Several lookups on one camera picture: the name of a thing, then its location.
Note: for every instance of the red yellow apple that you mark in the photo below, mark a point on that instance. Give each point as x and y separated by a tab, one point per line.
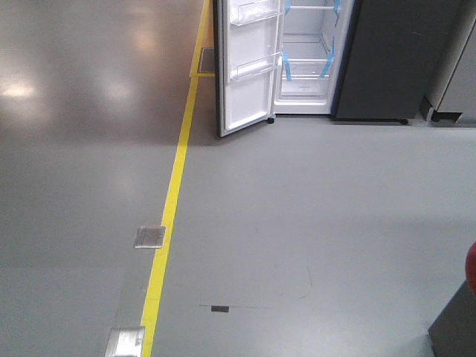
470	268

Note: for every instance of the white fridge door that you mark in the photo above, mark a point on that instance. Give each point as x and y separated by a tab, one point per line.
247	55

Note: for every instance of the white fridge interior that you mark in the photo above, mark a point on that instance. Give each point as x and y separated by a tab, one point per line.
306	34

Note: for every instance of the silver floor socket plate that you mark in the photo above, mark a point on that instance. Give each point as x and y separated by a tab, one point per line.
125	341
149	237

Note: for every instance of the clear crisper drawer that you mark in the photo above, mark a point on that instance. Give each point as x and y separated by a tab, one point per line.
306	81

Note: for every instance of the clear lower door bin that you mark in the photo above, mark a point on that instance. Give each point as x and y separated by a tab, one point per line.
255	67

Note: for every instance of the clear door bin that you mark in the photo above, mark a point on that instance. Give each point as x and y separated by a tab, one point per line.
255	67
247	12

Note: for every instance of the blue tape strip lower left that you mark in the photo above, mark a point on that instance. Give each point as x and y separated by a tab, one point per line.
287	66

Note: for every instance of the blue tape strip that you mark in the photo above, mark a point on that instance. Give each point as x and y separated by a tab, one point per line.
287	66
329	61

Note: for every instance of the black tape floor mark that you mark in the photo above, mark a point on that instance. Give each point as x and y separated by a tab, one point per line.
224	309

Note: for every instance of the blue tape strip lower right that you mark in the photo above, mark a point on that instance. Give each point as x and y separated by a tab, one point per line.
329	61

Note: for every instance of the yellow floor tape line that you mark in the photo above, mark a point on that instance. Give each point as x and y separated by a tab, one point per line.
151	309

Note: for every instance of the clear middle door bin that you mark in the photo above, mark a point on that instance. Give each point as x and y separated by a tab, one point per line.
247	12

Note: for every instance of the grey kitchen island cabinet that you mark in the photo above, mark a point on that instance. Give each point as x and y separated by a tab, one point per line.
453	331

